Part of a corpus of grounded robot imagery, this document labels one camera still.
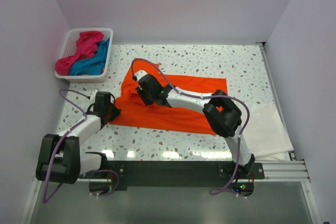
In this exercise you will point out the white plastic laundry basket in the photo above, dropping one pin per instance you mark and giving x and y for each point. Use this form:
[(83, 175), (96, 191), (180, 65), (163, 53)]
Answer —
[(69, 48)]

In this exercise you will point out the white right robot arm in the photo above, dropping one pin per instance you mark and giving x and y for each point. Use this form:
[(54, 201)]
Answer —
[(220, 111)]

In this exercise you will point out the blue t shirt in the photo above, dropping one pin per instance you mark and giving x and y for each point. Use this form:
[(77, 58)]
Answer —
[(92, 66)]

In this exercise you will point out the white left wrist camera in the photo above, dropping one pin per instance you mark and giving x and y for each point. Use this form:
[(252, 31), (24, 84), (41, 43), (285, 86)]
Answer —
[(93, 94)]

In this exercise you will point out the aluminium frame rail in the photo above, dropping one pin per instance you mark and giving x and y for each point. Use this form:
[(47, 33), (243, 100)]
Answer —
[(286, 171)]

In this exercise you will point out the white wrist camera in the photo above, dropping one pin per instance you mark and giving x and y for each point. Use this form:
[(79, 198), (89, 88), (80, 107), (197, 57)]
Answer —
[(93, 94), (138, 75)]

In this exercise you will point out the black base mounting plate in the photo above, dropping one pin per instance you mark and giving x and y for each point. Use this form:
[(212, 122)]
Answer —
[(172, 173)]

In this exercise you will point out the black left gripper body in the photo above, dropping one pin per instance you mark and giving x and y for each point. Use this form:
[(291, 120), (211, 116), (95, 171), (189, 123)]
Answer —
[(113, 111)]

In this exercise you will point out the orange t shirt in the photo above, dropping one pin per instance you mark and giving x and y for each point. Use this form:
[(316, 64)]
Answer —
[(135, 113)]

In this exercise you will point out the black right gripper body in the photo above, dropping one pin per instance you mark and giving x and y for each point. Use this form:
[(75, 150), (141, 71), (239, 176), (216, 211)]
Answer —
[(147, 98)]

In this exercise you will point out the pink t shirt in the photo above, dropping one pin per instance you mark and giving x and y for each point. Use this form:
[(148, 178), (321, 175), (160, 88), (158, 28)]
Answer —
[(86, 48)]

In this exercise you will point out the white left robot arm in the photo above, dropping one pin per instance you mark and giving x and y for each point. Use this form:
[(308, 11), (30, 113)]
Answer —
[(60, 159)]

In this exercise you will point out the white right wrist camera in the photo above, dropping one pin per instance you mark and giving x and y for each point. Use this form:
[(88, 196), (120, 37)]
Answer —
[(138, 75)]

